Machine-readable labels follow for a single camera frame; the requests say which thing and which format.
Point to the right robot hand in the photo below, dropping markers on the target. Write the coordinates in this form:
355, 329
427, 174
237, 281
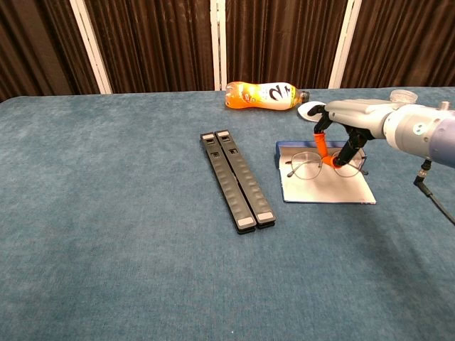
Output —
355, 113

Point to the thin metal frame eyeglasses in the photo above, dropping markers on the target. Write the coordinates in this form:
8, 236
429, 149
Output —
305, 165

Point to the blue white glasses box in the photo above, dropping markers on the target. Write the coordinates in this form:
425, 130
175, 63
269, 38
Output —
327, 192

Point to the black folding metal stand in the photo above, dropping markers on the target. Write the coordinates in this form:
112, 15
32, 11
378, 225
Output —
223, 177

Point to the white computer mouse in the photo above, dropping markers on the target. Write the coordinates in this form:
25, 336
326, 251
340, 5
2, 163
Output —
305, 110

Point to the clear jar of clips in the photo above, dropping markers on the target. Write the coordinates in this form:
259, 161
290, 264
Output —
403, 95

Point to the brown pleated screen panel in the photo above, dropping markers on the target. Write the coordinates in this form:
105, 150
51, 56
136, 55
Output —
35, 42
284, 39
153, 42
401, 39

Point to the orange drink bottle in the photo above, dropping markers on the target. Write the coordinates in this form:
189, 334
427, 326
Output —
263, 96

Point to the blue velvet table cloth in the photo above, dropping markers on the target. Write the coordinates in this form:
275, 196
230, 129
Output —
106, 213

